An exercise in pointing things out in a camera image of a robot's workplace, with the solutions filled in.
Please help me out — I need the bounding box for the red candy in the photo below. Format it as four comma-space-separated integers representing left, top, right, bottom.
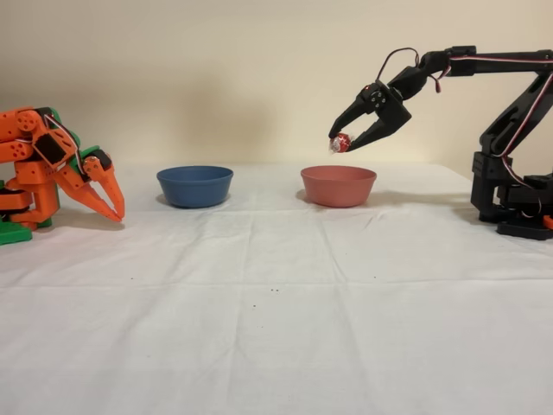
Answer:
327, 131, 354, 156

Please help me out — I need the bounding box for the red bowl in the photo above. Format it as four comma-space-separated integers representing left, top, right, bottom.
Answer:
300, 165, 378, 208

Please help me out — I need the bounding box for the blue bowl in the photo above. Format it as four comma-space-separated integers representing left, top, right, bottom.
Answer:
156, 165, 235, 209

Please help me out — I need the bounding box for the white tablecloth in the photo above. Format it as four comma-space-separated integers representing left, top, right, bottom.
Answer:
0, 162, 553, 415

